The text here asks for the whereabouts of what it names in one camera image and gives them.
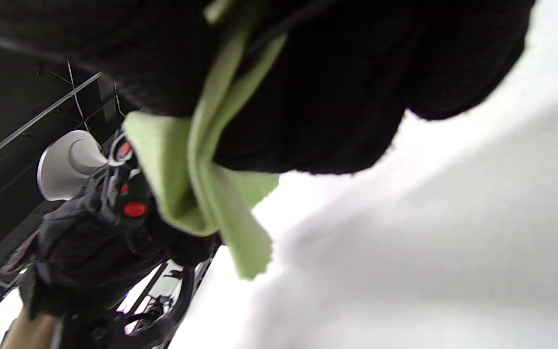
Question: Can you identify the person's left hand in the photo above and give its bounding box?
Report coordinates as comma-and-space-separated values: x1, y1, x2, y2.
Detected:
5, 162, 222, 320

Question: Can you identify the green cleaning cloth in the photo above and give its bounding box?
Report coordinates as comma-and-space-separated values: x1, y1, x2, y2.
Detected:
123, 0, 287, 281

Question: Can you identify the person's left forearm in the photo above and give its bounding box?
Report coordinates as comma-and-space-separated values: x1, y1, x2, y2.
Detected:
0, 308, 64, 349

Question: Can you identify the black watch with red face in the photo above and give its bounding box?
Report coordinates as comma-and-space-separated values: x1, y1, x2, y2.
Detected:
105, 132, 173, 253

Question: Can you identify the person's right hand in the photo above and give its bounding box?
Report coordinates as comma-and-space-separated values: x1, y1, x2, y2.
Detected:
0, 0, 535, 175

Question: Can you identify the black glove cable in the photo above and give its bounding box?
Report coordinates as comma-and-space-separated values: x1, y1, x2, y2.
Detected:
155, 264, 197, 340

